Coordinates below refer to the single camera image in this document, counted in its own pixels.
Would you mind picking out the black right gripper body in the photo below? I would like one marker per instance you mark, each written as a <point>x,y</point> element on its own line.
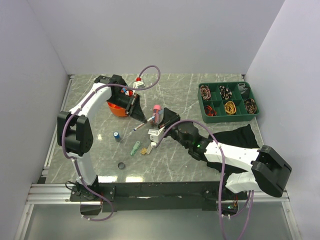
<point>174,132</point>

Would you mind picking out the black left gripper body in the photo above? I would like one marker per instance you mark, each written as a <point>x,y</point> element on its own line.
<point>123,101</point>

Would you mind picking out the blue white pen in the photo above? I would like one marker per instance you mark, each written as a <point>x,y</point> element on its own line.
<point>142,124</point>

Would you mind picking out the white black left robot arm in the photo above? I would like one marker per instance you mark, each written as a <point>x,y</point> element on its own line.
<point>74,132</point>

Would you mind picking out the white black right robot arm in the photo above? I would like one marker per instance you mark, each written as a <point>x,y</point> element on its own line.
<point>264,169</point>

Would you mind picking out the orange round divided container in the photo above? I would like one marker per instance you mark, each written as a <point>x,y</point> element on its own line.
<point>117,111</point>

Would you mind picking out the blue glue stick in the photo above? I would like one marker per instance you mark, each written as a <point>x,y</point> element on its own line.
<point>117,136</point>

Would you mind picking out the orange navy rolled band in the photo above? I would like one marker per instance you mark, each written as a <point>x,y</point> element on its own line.
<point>209,111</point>

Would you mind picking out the tan eraser block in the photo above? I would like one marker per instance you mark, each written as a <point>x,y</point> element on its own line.
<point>143,151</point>

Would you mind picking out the pink black rolled band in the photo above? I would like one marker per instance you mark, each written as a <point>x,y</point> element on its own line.
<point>205,92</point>

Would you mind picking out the green compartment tray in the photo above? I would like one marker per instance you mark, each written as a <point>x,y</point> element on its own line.
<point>225,102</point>

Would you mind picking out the yellow rolled band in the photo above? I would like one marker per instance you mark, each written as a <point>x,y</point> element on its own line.
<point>230,108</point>

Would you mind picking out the black white rolled band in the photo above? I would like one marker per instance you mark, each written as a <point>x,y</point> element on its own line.
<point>225,92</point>

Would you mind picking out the black cloth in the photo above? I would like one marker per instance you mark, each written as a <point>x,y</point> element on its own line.
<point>242,137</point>

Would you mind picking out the brown black rolled band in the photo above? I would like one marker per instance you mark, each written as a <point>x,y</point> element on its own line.
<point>250,106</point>

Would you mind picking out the grey rolled cloth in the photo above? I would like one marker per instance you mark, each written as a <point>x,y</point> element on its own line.
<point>244,90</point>

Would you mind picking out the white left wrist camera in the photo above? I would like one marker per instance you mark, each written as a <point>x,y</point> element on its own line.
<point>139,83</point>

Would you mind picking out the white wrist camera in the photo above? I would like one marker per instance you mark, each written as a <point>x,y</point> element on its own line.
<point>155,135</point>
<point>139,83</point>

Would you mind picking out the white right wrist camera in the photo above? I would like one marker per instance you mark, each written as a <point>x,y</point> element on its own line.
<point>155,135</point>

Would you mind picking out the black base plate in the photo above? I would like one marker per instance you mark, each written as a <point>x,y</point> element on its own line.
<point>134,196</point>

